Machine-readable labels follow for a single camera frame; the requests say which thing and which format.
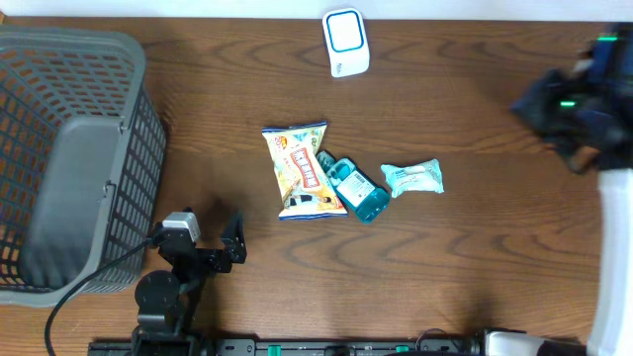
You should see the yellow red snack bag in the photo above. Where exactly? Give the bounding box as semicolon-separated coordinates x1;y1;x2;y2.
261;121;347;221

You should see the white barcode scanner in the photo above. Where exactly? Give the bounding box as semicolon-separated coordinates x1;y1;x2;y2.
321;8;370;78

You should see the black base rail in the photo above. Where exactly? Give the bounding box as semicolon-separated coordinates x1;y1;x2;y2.
87;337;488;356

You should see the grey plastic shopping basket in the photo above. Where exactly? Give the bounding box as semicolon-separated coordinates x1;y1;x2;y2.
1;26;166;308

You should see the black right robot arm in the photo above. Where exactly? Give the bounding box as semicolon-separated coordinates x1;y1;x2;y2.
511;23;632;355

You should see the teal mouthwash bottle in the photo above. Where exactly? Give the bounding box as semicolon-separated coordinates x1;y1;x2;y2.
316;150;390;223

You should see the light teal wipes packet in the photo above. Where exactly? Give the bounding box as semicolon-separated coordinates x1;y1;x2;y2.
381;159;444;198

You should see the black left camera cable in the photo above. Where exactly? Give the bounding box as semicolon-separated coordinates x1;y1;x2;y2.
44;236;154;356

